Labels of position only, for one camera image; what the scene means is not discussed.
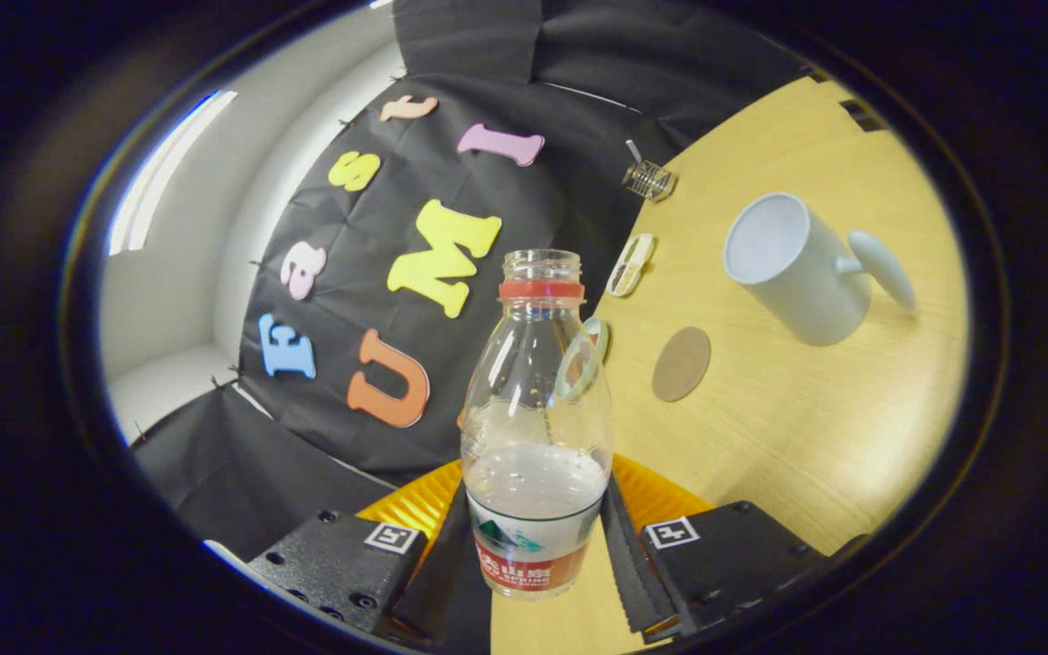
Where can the white cup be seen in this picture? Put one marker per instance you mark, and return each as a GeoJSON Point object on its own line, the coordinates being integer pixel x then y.
{"type": "Point", "coordinates": [806, 282]}

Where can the black backdrop cloth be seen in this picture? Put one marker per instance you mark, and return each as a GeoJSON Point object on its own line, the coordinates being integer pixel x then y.
{"type": "Point", "coordinates": [378, 300]}

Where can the brown round coaster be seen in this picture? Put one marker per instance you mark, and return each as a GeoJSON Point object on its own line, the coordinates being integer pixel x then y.
{"type": "Point", "coordinates": [680, 364]}

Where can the clear plastic juice bottle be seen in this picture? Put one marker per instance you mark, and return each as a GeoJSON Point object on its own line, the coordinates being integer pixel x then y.
{"type": "Point", "coordinates": [533, 509]}

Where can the black table clamp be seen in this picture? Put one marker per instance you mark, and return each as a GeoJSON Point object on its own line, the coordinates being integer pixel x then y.
{"type": "Point", "coordinates": [861, 115]}

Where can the white divided dish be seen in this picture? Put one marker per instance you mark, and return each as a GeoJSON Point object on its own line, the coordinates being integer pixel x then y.
{"type": "Point", "coordinates": [630, 266]}

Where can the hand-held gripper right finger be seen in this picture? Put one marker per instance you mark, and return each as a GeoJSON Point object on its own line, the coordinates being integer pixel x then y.
{"type": "Point", "coordinates": [742, 555]}

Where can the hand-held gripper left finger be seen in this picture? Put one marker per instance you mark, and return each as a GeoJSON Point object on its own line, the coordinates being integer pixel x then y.
{"type": "Point", "coordinates": [333, 569]}

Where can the pale green round plate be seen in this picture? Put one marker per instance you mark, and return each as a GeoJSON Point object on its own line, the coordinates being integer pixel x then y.
{"type": "Point", "coordinates": [599, 335]}

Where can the wooden table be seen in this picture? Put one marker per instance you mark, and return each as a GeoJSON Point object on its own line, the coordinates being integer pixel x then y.
{"type": "Point", "coordinates": [806, 437]}

